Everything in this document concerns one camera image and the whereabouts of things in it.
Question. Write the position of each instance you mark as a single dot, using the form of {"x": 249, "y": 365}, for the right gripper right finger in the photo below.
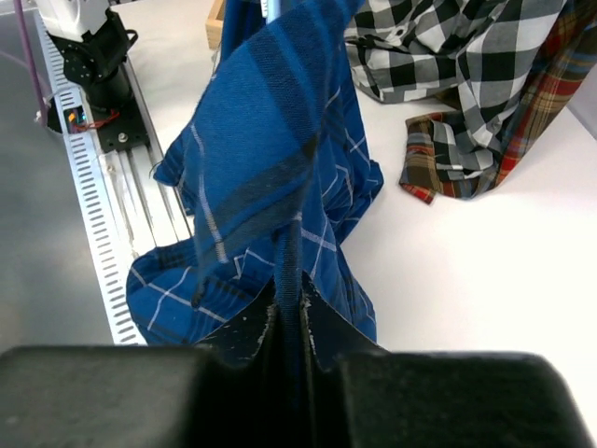
{"x": 361, "y": 395}

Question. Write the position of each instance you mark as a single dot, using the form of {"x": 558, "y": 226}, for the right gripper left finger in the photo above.
{"x": 209, "y": 395}

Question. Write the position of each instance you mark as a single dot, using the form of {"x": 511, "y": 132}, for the blue plaid shirt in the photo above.
{"x": 273, "y": 168}

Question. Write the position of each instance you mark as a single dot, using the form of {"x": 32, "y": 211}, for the light blue wire hanger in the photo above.
{"x": 270, "y": 9}

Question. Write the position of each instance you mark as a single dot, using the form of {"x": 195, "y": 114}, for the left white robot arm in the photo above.
{"x": 94, "y": 44}

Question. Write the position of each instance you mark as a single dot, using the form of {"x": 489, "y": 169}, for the black white checkered shirt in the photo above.
{"x": 402, "y": 51}

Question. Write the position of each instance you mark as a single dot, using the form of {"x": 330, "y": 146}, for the red brown plaid shirt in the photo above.
{"x": 562, "y": 64}

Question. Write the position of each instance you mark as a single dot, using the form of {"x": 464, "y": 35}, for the wooden clothes rack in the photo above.
{"x": 214, "y": 23}

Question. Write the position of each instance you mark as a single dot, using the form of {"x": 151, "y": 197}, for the perforated cable duct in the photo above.
{"x": 99, "y": 220}

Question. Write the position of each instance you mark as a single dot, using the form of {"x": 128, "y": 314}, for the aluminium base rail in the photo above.
{"x": 147, "y": 214}

